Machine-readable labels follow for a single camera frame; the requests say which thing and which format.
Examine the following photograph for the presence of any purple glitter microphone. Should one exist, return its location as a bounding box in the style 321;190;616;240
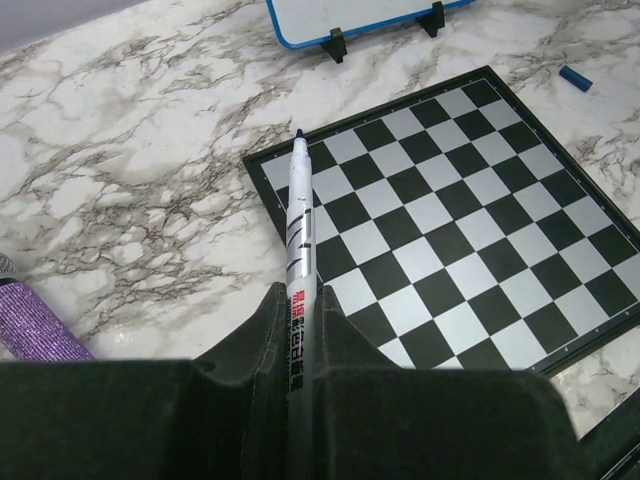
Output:
1;254;94;362

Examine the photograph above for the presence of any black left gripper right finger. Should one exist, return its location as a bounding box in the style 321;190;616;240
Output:
313;287;592;479

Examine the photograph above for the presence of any black white chessboard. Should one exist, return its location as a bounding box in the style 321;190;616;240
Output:
241;65;640;480

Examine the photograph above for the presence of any white blue whiteboard marker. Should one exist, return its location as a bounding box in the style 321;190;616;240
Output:
285;130;317;479

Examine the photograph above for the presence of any blue framed whiteboard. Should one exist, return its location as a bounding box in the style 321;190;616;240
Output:
264;0;476;51

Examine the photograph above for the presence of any blue marker cap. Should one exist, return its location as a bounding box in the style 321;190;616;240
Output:
559;65;593;92

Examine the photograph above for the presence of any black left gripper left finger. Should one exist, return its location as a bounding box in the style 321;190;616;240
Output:
1;283;286;479

